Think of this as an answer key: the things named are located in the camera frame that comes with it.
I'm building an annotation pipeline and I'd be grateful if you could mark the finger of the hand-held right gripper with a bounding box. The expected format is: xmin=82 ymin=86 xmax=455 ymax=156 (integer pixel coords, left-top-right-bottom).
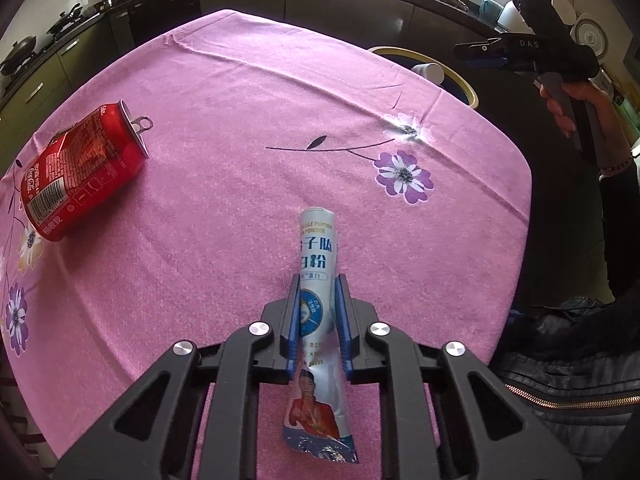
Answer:
xmin=467 ymin=55 xmax=508 ymax=70
xmin=452 ymin=37 xmax=506 ymax=57

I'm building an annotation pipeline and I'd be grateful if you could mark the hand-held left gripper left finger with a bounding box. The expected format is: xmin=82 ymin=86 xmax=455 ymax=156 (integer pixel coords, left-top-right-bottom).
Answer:
xmin=52 ymin=275 xmax=305 ymax=480

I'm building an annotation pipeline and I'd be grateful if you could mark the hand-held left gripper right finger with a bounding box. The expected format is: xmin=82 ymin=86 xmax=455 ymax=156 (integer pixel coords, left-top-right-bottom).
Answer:
xmin=334 ymin=274 xmax=586 ymax=480

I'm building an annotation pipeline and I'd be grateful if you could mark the white pill bottle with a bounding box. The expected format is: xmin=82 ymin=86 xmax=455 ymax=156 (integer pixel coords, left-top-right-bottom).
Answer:
xmin=411 ymin=62 xmax=446 ymax=85

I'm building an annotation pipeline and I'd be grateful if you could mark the white sachet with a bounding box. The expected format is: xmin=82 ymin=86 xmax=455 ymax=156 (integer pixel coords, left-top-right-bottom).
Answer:
xmin=281 ymin=206 xmax=360 ymax=465

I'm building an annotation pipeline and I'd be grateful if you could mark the yellow-rimmed trash bin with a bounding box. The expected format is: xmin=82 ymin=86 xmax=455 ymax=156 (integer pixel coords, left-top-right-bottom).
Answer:
xmin=367 ymin=46 xmax=479 ymax=109

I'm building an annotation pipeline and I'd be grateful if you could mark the red soda can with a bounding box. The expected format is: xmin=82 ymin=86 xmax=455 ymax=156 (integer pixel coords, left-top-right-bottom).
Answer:
xmin=20 ymin=100 xmax=153 ymax=242

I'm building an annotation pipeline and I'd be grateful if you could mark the person's right hand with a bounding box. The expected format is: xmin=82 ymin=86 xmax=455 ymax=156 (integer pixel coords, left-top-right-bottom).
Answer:
xmin=539 ymin=80 xmax=635 ymax=173

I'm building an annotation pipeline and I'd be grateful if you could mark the white electric fan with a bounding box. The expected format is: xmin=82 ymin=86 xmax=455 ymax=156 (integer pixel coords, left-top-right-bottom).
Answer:
xmin=570 ymin=12 xmax=609 ymax=62

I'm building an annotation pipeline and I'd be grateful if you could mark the white kettle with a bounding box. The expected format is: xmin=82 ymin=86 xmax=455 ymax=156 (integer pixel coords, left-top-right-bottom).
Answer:
xmin=495 ymin=0 xmax=527 ymax=32

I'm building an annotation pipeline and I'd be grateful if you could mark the dark kitchen cabinet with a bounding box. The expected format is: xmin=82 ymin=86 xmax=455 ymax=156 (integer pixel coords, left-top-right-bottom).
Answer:
xmin=107 ymin=0 xmax=501 ymax=53

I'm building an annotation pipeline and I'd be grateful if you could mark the pink floral tablecloth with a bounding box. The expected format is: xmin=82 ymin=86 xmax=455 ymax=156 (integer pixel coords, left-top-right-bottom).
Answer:
xmin=0 ymin=8 xmax=532 ymax=480

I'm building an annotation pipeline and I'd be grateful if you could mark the person's dark quilted jacket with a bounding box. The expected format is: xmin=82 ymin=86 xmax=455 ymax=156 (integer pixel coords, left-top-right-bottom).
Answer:
xmin=492 ymin=295 xmax=640 ymax=480

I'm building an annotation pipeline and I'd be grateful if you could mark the olive kitchen cabinet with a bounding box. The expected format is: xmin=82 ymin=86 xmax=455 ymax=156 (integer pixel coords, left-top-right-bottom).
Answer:
xmin=0 ymin=10 xmax=137 ymax=126

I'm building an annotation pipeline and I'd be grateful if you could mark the black wok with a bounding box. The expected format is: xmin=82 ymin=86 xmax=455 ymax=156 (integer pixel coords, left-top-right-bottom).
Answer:
xmin=0 ymin=34 xmax=38 ymax=77
xmin=44 ymin=3 xmax=97 ymax=37

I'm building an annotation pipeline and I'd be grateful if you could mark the beaded bracelet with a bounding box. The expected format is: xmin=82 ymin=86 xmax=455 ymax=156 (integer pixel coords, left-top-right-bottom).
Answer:
xmin=599 ymin=156 xmax=635 ymax=177

